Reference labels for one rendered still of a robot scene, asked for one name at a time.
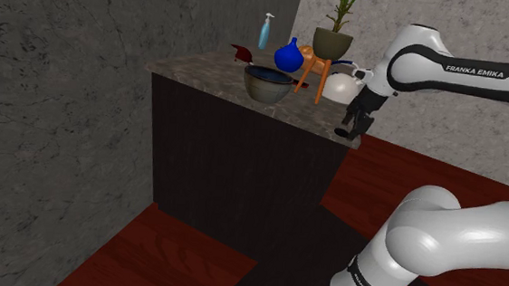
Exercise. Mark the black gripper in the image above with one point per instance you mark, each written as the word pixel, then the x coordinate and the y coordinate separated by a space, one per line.
pixel 369 101

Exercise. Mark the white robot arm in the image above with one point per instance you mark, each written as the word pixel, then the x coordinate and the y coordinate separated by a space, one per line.
pixel 434 242

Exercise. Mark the red and black utensil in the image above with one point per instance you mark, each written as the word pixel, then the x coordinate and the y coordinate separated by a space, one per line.
pixel 300 82

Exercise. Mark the potted plant on orange stand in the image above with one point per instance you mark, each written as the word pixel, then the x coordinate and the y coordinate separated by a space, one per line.
pixel 331 43

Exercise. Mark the grey bowl with blue inside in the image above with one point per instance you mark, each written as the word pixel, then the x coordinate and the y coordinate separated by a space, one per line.
pixel 266 90

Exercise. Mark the blue round vase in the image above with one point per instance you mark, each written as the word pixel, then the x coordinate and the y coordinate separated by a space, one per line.
pixel 288 58

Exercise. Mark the dark cabinet with marble top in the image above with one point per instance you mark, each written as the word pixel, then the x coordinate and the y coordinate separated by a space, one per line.
pixel 235 168

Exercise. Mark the light blue soap dispenser bottle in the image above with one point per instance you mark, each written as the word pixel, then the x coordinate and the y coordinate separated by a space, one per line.
pixel 264 36

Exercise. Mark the dark red angular object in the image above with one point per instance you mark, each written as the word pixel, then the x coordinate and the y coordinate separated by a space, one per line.
pixel 242 52

